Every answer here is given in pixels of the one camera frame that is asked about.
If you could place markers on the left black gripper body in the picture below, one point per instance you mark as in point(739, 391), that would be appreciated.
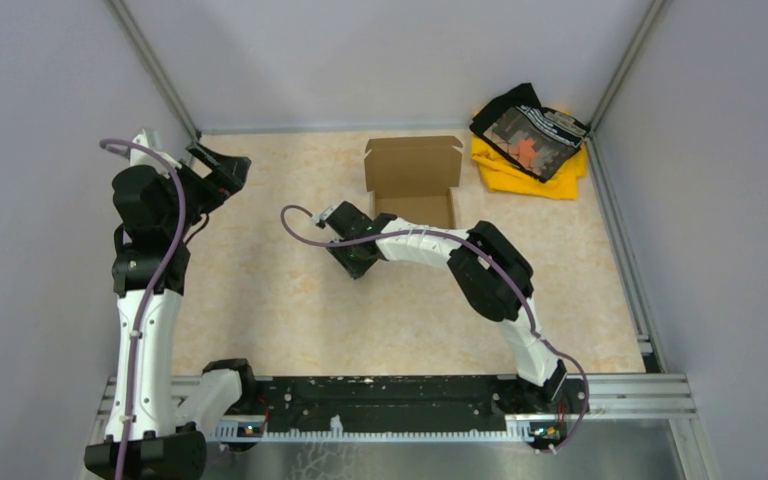
point(200, 195)

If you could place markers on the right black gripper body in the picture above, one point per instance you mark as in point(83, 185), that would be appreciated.
point(355, 265)

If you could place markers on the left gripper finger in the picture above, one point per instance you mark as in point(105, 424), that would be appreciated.
point(213, 160)
point(229, 175)

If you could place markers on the brown cardboard box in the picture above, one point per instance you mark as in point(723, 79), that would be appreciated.
point(414, 178)

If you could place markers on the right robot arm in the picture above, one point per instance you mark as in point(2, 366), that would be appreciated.
point(494, 277)

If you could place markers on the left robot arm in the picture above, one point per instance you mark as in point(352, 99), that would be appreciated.
point(148, 434)

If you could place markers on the yellow folded cloth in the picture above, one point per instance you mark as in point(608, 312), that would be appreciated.
point(499, 176)

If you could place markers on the black printed folded shirt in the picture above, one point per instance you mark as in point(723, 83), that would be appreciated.
point(534, 139)

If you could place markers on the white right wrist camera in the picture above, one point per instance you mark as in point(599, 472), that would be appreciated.
point(329, 218)

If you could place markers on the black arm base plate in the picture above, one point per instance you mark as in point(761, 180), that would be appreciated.
point(448, 404)

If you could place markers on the aluminium front rail frame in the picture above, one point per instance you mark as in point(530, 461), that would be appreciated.
point(608, 397)

